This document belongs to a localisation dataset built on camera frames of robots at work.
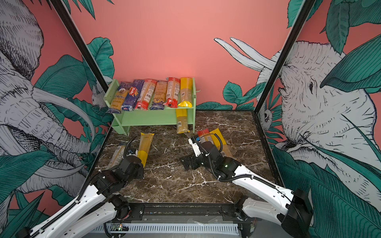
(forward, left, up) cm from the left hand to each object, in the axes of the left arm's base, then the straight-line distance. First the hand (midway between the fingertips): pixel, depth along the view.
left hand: (141, 164), depth 78 cm
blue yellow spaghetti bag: (+34, +15, +17) cm, 41 cm away
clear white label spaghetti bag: (+9, +20, -10) cm, 24 cm away
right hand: (0, -23, +8) cm, 25 cm away
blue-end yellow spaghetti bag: (+35, -9, +18) cm, 40 cm away
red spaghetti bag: (+36, -1, +18) cm, 40 cm away
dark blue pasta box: (+33, +7, +18) cm, 38 cm away
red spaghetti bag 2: (+38, -17, +18) cm, 45 cm away
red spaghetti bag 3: (+25, -37, -11) cm, 46 cm away
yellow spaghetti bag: (+27, -22, +3) cm, 35 cm away
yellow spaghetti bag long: (+37, -25, +18) cm, 48 cm away
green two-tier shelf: (+34, +1, 0) cm, 34 cm away
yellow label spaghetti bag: (+14, 0, +1) cm, 14 cm away
